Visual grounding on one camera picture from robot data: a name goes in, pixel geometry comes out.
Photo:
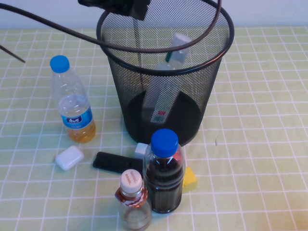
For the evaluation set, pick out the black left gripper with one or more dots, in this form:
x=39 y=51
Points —
x=108 y=4

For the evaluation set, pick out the clear bottle white cap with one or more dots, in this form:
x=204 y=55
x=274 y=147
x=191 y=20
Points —
x=179 y=38

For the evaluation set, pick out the small bottle beige cap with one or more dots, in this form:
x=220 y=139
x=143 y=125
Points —
x=131 y=183

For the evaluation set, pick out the black mesh wastebasket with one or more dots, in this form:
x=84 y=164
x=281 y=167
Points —
x=192 y=108

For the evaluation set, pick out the water bottle blue cap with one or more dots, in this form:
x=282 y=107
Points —
x=74 y=101

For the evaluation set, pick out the small white cube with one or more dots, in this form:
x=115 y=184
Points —
x=140 y=151

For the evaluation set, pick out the black remote control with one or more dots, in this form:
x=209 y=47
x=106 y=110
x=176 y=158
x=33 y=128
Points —
x=113 y=162

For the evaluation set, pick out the white earbud case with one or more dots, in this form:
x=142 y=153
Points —
x=69 y=157

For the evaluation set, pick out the green white-grid tablecloth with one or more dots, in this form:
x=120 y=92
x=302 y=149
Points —
x=264 y=120

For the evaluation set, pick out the yellow block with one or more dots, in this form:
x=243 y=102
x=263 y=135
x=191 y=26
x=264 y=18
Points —
x=190 y=180

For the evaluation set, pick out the dark liquid bottle blue cap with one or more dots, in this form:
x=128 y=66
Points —
x=166 y=190

